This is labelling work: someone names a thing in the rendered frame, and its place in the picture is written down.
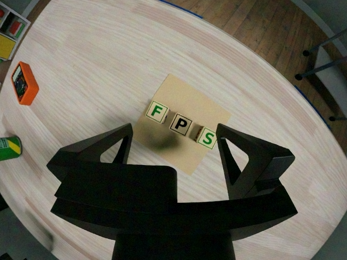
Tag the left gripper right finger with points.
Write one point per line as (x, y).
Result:
(267, 161)

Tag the orange pocket multimeter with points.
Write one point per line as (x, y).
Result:
(24, 84)

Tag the green and yellow soda can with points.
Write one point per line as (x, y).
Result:
(10, 147)

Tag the tan square mat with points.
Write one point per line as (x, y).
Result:
(182, 152)

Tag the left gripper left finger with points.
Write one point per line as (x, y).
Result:
(90, 149)

